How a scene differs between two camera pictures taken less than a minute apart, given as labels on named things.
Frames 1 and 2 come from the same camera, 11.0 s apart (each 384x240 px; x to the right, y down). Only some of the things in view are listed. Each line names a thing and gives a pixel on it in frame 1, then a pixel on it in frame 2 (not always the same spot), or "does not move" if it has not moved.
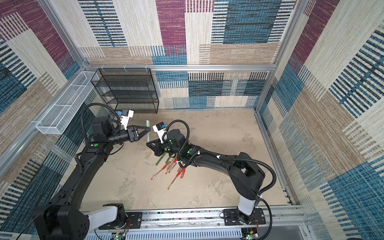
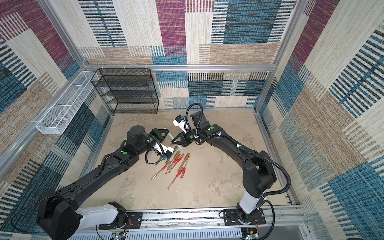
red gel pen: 164,167 does not move
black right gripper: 158,150 -> 184,141
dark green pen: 160,158 does not move
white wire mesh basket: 55,122 does not move
